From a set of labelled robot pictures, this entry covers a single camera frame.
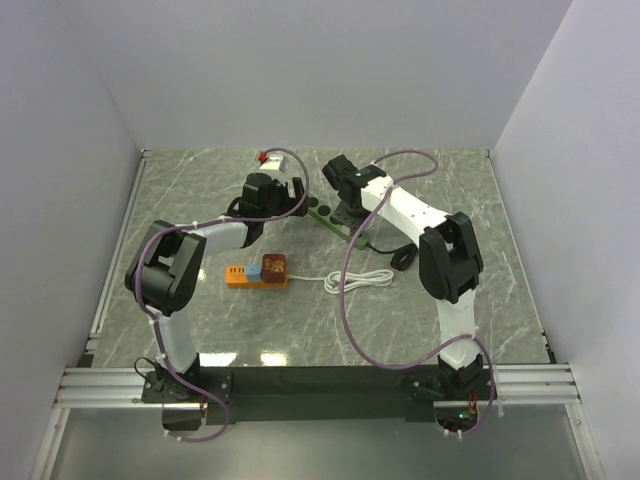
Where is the green power strip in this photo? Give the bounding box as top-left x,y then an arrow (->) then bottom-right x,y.
307,195 -> 357,243

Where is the red koi cube adapter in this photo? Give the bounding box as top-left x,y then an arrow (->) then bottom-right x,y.
261,253 -> 288,285

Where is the blue charger plug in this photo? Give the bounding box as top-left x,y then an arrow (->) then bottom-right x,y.
244,264 -> 263,283

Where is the orange power strip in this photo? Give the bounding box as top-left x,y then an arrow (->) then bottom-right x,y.
224,265 -> 288,289

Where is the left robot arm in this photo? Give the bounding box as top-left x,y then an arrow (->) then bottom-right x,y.
125,172 -> 310,402

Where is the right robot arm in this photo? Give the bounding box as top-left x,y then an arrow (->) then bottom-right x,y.
322,151 -> 489,399

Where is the black base bar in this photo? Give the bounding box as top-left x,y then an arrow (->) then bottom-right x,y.
141,365 -> 496,431

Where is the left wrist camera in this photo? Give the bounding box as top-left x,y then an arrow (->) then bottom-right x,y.
258,151 -> 289,178

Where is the white power cable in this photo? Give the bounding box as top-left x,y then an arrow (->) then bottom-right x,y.
287,268 -> 396,294

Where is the black power cable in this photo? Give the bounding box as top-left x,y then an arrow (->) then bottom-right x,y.
367,241 -> 421,271

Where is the aluminium frame rail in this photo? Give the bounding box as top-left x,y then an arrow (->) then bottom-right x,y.
54,364 -> 581,409

